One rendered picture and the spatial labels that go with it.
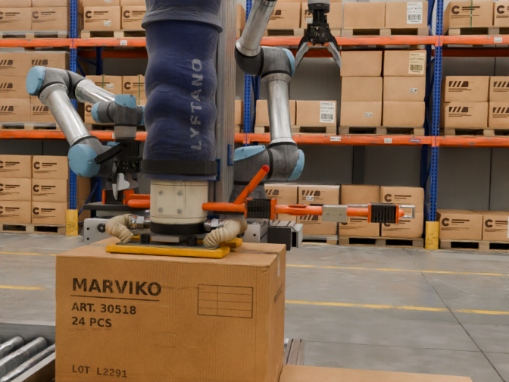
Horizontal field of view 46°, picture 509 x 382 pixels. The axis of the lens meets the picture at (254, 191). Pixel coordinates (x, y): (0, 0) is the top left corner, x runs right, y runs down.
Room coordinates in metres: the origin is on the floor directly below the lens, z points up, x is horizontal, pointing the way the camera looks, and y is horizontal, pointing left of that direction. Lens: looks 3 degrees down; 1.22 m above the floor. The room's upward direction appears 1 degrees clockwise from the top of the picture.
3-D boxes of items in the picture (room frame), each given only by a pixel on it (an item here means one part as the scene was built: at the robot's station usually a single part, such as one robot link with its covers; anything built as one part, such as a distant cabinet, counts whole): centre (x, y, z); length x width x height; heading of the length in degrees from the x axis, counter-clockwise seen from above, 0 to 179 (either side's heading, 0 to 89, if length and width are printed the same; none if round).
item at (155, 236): (1.79, 0.23, 1.01); 0.34 x 0.25 x 0.06; 80
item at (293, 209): (1.87, 0.01, 1.08); 0.93 x 0.30 x 0.04; 80
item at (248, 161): (2.24, 0.01, 1.20); 0.13 x 0.12 x 0.14; 108
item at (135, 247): (1.70, 0.24, 0.97); 0.34 x 0.10 x 0.05; 80
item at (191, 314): (1.79, 0.22, 0.74); 0.60 x 0.40 x 0.40; 81
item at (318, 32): (1.99, -0.20, 1.66); 0.09 x 0.08 x 0.12; 172
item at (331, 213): (1.71, -0.23, 1.07); 0.07 x 0.07 x 0.04; 80
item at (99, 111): (2.17, 0.52, 1.38); 0.11 x 0.11 x 0.08; 52
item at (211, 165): (1.79, 0.23, 1.19); 0.23 x 0.23 x 0.04
